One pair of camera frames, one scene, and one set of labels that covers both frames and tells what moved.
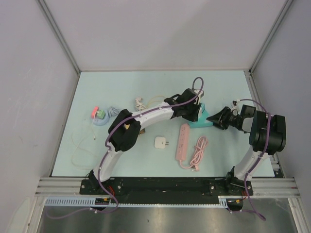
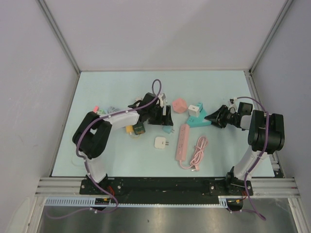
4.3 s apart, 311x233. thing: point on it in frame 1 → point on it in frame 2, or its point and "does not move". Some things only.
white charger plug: [160, 142] does not move
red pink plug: [96, 108] does not move
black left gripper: [194, 116] → [163, 120]
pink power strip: [182, 142] does not move
